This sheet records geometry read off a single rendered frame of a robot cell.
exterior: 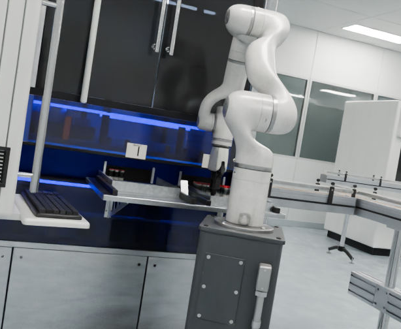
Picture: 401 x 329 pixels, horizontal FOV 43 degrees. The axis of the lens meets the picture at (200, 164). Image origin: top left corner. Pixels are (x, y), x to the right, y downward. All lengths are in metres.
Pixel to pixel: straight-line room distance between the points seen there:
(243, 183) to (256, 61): 0.41
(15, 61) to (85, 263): 0.97
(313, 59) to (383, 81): 1.31
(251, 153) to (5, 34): 0.78
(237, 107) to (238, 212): 0.32
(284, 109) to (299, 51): 6.22
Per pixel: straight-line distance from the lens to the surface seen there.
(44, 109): 1.56
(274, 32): 1.79
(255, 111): 1.55
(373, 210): 2.70
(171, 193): 1.93
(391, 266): 2.64
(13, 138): 1.55
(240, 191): 1.57
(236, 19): 1.81
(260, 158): 1.56
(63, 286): 2.21
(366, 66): 8.43
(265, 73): 1.66
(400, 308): 2.59
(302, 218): 7.98
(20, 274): 2.19
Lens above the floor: 1.12
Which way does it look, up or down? 3 degrees down
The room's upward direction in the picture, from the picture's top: 9 degrees clockwise
